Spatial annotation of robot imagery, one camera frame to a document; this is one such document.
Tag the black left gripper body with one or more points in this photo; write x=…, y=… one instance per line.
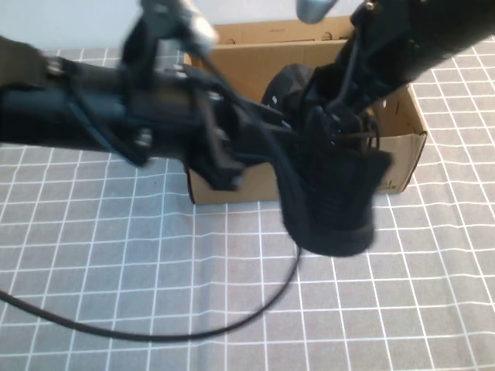
x=174, y=116

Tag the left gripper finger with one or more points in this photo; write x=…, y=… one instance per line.
x=255, y=158
x=267, y=118

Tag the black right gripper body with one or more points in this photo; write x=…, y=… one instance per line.
x=344, y=131

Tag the black lace-up sneaker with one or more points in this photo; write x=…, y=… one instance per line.
x=340, y=201

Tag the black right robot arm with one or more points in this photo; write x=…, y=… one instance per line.
x=425, y=38

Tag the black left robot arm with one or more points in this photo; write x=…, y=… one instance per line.
x=38, y=116

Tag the brown cardboard shoe box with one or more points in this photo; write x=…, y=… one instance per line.
x=402, y=154

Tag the grey white-checked tablecloth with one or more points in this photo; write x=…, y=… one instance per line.
x=386, y=309

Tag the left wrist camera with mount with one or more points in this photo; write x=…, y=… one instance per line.
x=185, y=23

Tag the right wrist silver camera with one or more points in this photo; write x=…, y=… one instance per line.
x=315, y=9

